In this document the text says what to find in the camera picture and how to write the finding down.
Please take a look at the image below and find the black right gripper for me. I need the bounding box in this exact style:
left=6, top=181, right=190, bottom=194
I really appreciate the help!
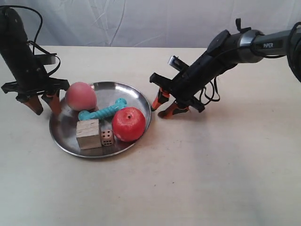
left=150, top=30, right=235, bottom=118

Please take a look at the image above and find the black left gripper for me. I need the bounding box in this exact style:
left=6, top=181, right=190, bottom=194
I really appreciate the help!
left=1, top=54, right=70, bottom=115

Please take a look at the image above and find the large round metal plate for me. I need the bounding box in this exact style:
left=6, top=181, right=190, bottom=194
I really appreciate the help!
left=49, top=81, right=151, bottom=159

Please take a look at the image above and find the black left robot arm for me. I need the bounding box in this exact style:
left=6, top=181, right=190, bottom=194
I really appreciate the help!
left=0, top=5, right=70, bottom=116

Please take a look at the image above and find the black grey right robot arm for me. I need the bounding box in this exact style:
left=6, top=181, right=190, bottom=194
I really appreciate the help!
left=149, top=18, right=301, bottom=118

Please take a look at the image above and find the pink peach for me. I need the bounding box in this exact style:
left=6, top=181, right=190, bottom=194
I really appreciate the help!
left=65, top=82, right=97, bottom=111

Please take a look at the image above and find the red apple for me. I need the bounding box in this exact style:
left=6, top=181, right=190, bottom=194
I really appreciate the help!
left=112, top=107, right=146, bottom=142

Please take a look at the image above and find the teal bone toy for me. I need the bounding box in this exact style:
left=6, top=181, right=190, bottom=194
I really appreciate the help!
left=78, top=98, right=127, bottom=121

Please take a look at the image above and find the wooden cube block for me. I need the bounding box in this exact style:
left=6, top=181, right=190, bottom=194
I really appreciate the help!
left=76, top=119, right=102, bottom=150

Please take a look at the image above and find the small wooden die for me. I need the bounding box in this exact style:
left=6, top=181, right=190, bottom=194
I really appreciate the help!
left=101, top=129, right=115, bottom=146

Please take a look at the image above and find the white backdrop cloth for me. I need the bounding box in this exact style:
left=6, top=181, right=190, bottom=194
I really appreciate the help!
left=1, top=0, right=301, bottom=48

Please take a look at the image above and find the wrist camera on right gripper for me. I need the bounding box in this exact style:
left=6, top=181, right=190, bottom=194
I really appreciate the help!
left=168, top=56, right=189, bottom=72

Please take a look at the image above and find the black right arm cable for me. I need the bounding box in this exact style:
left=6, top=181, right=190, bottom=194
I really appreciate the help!
left=198, top=23, right=301, bottom=103

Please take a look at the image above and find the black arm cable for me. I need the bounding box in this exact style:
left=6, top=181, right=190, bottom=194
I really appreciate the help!
left=198, top=23, right=301, bottom=103
left=4, top=6, right=61, bottom=77

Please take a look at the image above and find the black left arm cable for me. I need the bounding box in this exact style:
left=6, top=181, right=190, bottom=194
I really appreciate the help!
left=4, top=6, right=61, bottom=77

